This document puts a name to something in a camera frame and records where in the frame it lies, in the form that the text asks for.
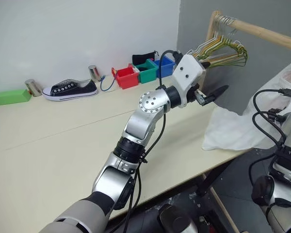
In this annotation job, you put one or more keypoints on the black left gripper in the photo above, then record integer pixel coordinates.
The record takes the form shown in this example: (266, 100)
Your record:
(194, 96)

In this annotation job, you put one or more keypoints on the white shorts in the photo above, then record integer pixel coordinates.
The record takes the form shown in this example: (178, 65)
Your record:
(232, 128)

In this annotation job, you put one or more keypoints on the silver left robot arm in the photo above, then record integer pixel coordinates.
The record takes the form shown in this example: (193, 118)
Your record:
(138, 126)

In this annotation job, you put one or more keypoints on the bunch of clothes hangers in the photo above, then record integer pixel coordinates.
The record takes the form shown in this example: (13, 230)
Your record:
(214, 46)

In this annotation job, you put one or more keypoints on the blue plastic bin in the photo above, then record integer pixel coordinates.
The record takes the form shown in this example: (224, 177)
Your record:
(167, 69)

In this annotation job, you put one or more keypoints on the wooden clothes rack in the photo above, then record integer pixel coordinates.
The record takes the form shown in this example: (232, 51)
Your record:
(257, 30)

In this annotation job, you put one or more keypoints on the green plastic bin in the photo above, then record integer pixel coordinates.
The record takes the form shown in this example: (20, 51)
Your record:
(148, 76)

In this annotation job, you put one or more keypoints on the black fabric pouch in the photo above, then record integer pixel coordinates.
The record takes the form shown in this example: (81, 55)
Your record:
(143, 58)

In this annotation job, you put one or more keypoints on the red plastic bin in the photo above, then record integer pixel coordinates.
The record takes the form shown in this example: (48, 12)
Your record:
(128, 78)

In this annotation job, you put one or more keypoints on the black table brace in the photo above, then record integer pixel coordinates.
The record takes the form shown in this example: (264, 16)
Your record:
(208, 182)

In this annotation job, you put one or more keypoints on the silver metal can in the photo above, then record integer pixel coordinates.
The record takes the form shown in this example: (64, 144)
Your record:
(94, 72)
(34, 87)

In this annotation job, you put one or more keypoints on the black and white sneaker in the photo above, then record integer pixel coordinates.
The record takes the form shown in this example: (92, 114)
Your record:
(87, 87)

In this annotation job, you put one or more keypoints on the dark grey rounded housing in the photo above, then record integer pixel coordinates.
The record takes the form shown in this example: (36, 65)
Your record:
(174, 218)

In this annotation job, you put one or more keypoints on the green rectangular block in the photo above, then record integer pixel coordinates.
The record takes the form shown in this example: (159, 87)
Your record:
(9, 97)

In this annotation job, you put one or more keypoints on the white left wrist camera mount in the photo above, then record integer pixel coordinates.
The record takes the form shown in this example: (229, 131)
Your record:
(186, 70)

